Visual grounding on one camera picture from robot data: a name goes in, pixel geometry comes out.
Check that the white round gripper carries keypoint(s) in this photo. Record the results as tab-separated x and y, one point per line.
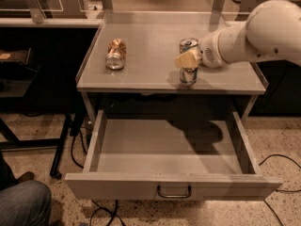
209	52

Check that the silver blue redbull can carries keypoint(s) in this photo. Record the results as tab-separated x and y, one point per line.
188	76

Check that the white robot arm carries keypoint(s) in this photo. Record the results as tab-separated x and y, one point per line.
272	31

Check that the lying orange soda can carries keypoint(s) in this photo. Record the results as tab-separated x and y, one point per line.
116	54

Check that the open grey top drawer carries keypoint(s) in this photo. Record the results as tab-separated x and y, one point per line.
128	158

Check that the grey cabinet table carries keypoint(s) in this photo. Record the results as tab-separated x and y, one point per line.
152	41

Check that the brown shoe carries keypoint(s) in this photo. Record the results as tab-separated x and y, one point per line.
27	176

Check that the metal drawer handle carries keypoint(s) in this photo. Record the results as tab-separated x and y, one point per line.
174	193

